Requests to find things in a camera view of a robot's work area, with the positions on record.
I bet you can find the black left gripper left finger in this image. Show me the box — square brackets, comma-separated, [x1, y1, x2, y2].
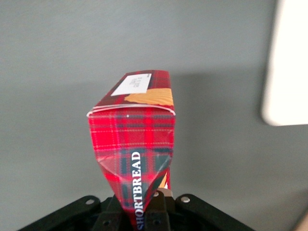
[18, 195, 135, 231]

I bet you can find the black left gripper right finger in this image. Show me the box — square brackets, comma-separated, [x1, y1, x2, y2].
[143, 189, 256, 231]

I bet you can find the white plastic tray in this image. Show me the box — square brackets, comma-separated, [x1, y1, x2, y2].
[261, 0, 308, 127]

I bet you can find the red tartan shortbread cookie box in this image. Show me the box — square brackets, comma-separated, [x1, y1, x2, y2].
[86, 69, 178, 231]

